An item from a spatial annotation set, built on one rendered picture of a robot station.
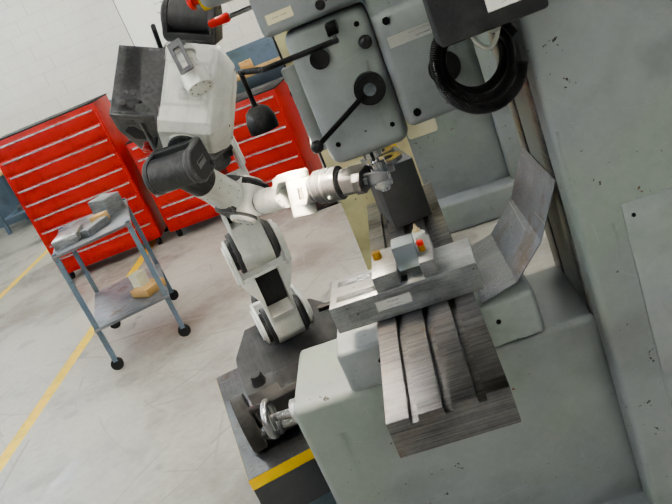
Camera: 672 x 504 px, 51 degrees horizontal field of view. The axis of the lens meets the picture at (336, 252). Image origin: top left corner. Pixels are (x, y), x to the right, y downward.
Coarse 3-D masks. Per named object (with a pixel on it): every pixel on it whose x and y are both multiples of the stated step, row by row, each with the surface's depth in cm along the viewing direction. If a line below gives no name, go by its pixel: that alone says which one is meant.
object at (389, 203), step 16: (400, 160) 206; (400, 176) 206; (416, 176) 207; (384, 192) 207; (400, 192) 208; (416, 192) 208; (384, 208) 216; (400, 208) 209; (416, 208) 210; (400, 224) 211
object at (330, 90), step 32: (288, 32) 153; (320, 32) 151; (352, 32) 151; (320, 64) 153; (352, 64) 154; (384, 64) 155; (320, 96) 156; (352, 96) 156; (384, 96) 156; (320, 128) 160; (352, 128) 159; (384, 128) 159
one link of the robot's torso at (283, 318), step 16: (272, 224) 230; (224, 256) 228; (288, 256) 233; (256, 272) 233; (272, 272) 236; (288, 272) 235; (256, 288) 233; (272, 288) 241; (288, 288) 237; (272, 304) 247; (288, 304) 245; (272, 320) 243; (288, 320) 246; (304, 320) 249; (272, 336) 250; (288, 336) 250
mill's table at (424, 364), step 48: (432, 192) 229; (384, 240) 208; (432, 240) 197; (384, 336) 156; (432, 336) 151; (480, 336) 141; (384, 384) 139; (432, 384) 133; (480, 384) 130; (432, 432) 128; (480, 432) 127
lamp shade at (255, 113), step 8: (248, 112) 164; (256, 112) 163; (264, 112) 163; (272, 112) 165; (248, 120) 164; (256, 120) 163; (264, 120) 163; (272, 120) 164; (248, 128) 165; (256, 128) 163; (264, 128) 163; (272, 128) 164
